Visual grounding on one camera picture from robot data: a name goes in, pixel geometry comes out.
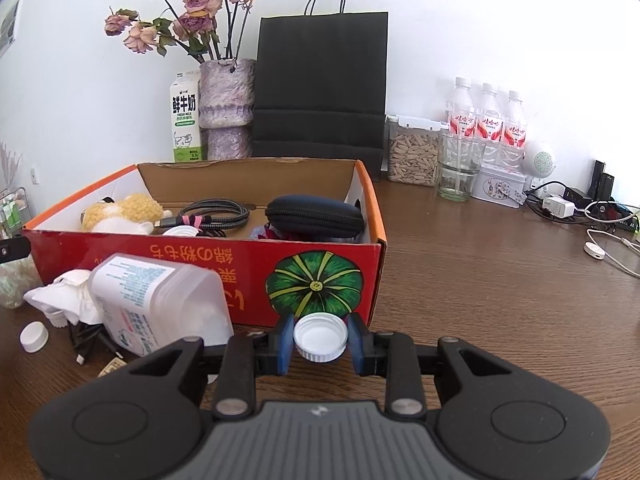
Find water bottle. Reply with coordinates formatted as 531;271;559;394
499;90;526;170
475;84;504;165
447;77;476;138

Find water bottle right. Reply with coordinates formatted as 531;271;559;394
499;90;526;170

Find purple ceramic vase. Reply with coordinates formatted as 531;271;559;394
198;58;256;160

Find green white roll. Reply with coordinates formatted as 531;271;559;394
0;256;42;309

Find white cable with puck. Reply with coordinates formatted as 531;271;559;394
582;226;640;279

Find black braided cable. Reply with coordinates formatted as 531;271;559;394
154;197;252;239

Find glass cup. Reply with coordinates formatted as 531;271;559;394
436;130;485;203

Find crumpled white tissue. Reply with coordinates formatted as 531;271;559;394
23;270;103;328

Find black standing device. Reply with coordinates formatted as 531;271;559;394
587;160;614;202

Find black paper bag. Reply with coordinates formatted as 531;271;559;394
252;0;388;179

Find yellow white plush sheep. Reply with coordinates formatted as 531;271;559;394
81;194;171;235

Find white bottle cap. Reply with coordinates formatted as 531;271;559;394
293;312;348;363

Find thin black usb cable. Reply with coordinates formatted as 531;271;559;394
66;322;126;366

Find water bottle middle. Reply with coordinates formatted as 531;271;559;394
475;84;504;165

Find red cardboard box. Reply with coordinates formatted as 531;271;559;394
23;158;386;326

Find navy zipper case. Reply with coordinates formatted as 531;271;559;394
265;195;366;240

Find white power adapter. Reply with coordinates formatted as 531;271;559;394
541;196;575;219

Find floral tin box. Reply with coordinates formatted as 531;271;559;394
471;165;526;209

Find white round speaker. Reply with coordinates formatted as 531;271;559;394
521;141;555;179

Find seed storage container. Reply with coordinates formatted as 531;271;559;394
386;116;448;186

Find water bottle left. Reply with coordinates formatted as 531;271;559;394
447;77;476;138

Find cotton swab plastic jar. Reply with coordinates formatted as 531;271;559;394
88;254;233;356

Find small white cap left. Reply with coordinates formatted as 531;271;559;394
20;321;49;353

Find dried pink roses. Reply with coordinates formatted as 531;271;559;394
103;0;256;64

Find milk carton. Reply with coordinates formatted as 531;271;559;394
170;70;203;162

